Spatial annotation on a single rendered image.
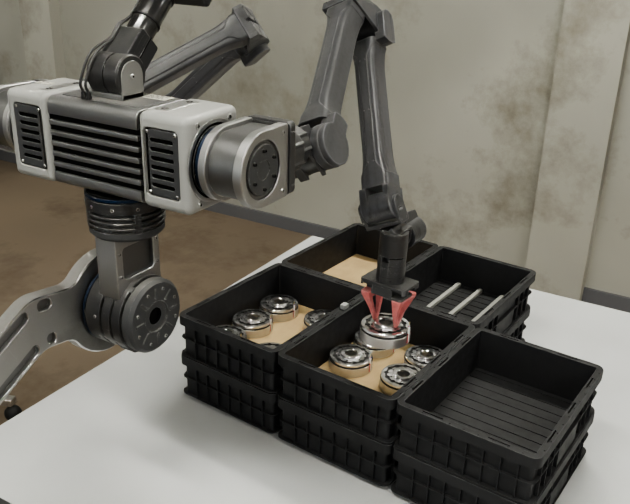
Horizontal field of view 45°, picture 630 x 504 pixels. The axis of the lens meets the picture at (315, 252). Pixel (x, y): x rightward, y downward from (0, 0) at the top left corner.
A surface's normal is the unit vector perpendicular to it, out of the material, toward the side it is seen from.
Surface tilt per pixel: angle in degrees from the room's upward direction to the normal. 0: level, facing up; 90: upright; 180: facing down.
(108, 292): 90
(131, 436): 0
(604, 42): 90
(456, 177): 90
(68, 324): 90
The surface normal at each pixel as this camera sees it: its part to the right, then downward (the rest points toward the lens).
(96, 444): 0.03, -0.92
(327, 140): 0.80, -0.18
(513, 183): -0.51, 0.33
